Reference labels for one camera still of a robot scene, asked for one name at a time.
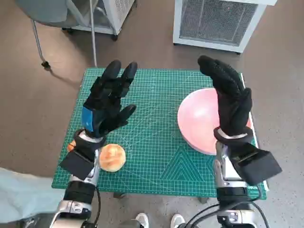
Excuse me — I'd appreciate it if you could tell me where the white mesh-front cabinet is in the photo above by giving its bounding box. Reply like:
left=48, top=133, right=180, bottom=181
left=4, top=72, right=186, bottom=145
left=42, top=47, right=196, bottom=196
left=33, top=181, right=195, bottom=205
left=172, top=0, right=277, bottom=56

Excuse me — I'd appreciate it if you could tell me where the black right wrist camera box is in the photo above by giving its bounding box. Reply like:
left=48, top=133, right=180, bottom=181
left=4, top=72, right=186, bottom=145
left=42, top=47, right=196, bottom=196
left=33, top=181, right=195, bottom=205
left=231, top=142, right=283, bottom=186

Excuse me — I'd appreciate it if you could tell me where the black knitted-glove right robot hand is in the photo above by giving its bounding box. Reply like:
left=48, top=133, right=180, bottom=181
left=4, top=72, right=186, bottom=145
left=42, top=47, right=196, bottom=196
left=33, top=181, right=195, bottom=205
left=197, top=55, right=253, bottom=136

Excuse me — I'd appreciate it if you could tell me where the white louvred cabinet on casters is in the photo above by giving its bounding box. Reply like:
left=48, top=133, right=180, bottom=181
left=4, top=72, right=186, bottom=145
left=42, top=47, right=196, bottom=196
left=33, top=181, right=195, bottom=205
left=62, top=0, right=138, bottom=41

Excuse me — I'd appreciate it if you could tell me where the white metal pole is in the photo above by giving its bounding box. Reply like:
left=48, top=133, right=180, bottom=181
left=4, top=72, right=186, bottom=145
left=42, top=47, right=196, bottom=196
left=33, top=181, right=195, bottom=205
left=89, top=0, right=98, bottom=67

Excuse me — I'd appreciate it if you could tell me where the white robot left foot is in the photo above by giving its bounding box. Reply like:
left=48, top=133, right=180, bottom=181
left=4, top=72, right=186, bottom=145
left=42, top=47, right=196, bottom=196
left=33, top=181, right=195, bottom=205
left=135, top=213, right=150, bottom=228

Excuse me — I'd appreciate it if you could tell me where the person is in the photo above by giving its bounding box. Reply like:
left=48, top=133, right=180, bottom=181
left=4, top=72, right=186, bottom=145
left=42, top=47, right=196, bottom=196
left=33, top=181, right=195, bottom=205
left=0, top=167, right=65, bottom=228

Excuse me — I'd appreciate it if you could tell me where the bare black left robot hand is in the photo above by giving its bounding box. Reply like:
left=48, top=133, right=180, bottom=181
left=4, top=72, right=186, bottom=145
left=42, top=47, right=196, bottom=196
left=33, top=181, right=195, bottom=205
left=81, top=60, right=138, bottom=138

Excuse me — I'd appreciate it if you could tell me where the round toy bread bun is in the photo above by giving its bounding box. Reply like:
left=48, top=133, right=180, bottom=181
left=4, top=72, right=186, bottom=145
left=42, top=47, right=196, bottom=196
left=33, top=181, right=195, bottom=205
left=99, top=143, right=126, bottom=172

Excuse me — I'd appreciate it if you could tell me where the pink bowl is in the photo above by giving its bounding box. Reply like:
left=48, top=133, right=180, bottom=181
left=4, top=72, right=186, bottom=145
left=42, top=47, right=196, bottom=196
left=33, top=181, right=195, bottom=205
left=177, top=87, right=254, bottom=156

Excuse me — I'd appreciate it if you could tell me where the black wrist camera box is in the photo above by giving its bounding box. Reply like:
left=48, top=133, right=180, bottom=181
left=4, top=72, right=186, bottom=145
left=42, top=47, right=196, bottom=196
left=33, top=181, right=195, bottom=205
left=58, top=147, right=95, bottom=181
left=231, top=142, right=283, bottom=186

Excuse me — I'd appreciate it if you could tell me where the grey office chair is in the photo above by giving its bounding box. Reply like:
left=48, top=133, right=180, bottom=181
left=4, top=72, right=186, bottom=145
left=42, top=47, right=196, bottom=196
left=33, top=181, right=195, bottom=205
left=14, top=0, right=79, bottom=69

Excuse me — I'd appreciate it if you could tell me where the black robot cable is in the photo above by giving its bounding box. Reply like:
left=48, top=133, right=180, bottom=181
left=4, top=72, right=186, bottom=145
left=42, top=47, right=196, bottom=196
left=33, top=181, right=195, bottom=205
left=247, top=185, right=268, bottom=228
left=94, top=186, right=102, bottom=225
left=185, top=201, right=238, bottom=228

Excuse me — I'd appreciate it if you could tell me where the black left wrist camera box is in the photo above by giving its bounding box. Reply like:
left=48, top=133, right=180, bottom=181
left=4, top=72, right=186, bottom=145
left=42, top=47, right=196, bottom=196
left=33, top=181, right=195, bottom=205
left=58, top=147, right=95, bottom=181

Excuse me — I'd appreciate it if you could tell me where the green cutting mat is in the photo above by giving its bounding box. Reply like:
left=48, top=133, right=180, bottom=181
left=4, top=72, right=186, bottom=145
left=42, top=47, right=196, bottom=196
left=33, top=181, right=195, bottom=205
left=51, top=67, right=268, bottom=199

